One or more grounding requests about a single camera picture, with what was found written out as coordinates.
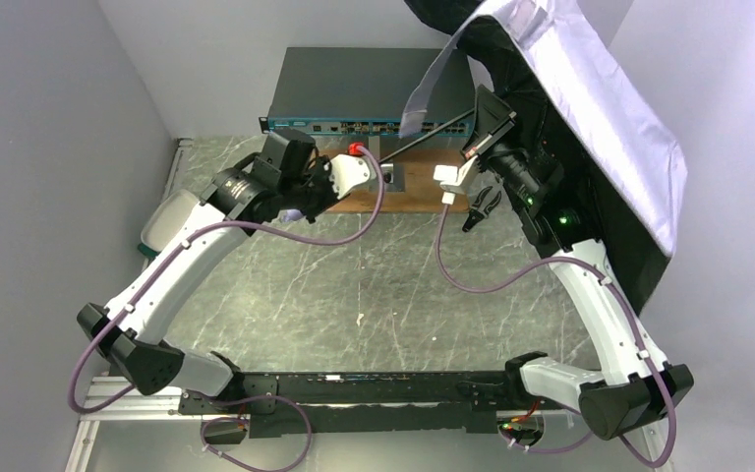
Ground purple folding umbrella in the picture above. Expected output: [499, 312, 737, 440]
[409, 1, 687, 310]

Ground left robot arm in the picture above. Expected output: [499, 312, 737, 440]
[73, 129, 380, 398]

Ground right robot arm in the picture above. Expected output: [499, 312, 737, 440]
[462, 87, 694, 440]

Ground wooden board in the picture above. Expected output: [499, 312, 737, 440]
[327, 148, 463, 213]

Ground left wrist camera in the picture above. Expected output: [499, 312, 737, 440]
[329, 143, 385, 201]

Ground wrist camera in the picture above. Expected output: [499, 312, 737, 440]
[329, 143, 385, 201]
[433, 156, 480, 206]

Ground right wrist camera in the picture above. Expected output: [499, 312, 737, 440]
[433, 156, 480, 206]

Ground metal bracket stand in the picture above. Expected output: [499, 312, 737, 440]
[368, 136, 406, 193]

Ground black handled pliers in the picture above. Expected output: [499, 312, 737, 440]
[462, 186, 502, 233]

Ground network switch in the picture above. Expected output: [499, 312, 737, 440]
[259, 47, 476, 138]

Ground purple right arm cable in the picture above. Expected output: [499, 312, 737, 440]
[435, 195, 679, 470]

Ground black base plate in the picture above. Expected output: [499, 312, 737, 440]
[178, 371, 560, 439]

